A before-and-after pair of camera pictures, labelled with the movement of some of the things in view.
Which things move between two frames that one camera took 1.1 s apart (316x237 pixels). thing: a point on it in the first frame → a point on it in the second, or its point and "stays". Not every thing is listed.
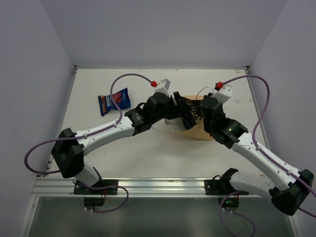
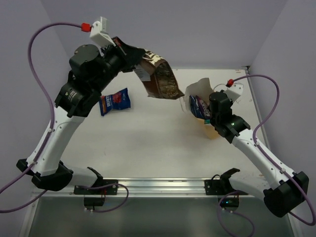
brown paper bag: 200,131 → 203,89
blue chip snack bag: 122,99 stays
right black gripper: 211,95 → 231,103
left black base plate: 80,189 stays
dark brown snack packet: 190,112 → 163,84
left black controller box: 94,201 stays
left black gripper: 177,101 → 133,58
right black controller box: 229,202 stays
